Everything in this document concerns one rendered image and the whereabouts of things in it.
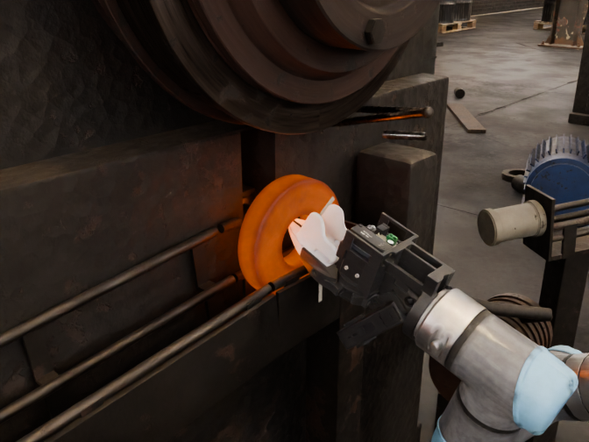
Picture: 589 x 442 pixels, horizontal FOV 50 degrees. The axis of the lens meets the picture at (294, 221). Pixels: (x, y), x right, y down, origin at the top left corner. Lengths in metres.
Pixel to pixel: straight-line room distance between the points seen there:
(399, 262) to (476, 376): 0.14
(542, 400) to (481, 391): 0.06
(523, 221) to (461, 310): 0.41
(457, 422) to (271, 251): 0.28
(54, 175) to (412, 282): 0.37
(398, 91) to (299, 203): 0.34
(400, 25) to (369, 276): 0.26
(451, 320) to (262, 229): 0.23
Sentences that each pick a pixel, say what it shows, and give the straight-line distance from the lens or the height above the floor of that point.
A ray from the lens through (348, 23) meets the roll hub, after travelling 0.60.
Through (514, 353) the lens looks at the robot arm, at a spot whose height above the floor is 0.71.
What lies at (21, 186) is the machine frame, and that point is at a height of 0.87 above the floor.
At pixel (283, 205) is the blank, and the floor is 0.79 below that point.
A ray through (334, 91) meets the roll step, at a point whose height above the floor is 0.93.
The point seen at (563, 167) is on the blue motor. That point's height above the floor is 0.30.
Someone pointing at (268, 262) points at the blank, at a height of 0.73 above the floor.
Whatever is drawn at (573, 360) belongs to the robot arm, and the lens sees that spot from 0.79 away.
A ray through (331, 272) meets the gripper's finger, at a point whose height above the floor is 0.73.
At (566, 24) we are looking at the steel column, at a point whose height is 0.30.
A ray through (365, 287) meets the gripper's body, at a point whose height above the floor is 0.73.
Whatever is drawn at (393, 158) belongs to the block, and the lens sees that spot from 0.92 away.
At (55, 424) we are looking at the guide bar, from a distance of 0.61.
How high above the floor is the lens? 1.06
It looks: 22 degrees down
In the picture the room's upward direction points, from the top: straight up
